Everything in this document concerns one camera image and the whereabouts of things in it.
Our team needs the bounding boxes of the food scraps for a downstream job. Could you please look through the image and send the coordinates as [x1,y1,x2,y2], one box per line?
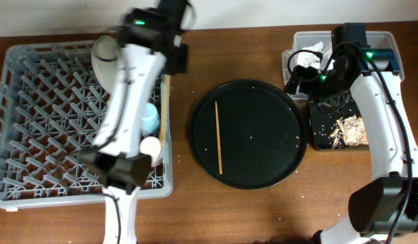
[329,115,369,149]

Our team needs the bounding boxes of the blue cup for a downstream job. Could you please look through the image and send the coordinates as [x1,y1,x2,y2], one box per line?
[141,103,160,134]

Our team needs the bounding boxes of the pink cup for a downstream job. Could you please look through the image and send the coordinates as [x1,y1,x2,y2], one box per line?
[140,136,163,167]

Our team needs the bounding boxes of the grey plate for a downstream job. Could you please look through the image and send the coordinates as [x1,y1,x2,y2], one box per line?
[91,35,121,94]

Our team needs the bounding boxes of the wooden chopstick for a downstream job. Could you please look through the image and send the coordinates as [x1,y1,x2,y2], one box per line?
[215,101,223,175]
[159,75,171,149]

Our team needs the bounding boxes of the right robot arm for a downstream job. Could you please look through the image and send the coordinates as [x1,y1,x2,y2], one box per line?
[283,23,418,243]

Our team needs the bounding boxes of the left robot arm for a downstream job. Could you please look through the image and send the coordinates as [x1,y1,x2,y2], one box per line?
[79,0,191,243]

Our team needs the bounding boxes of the grey dishwasher rack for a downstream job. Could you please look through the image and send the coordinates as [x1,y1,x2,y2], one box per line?
[0,41,172,210]

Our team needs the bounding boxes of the black rectangular tray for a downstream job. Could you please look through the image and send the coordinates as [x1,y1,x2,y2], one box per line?
[308,98,369,150]

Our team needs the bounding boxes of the clear plastic bin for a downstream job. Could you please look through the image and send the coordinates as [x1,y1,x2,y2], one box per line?
[283,31,405,100]

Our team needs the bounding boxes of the round black tray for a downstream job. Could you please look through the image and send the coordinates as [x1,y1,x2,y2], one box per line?
[188,79,308,190]

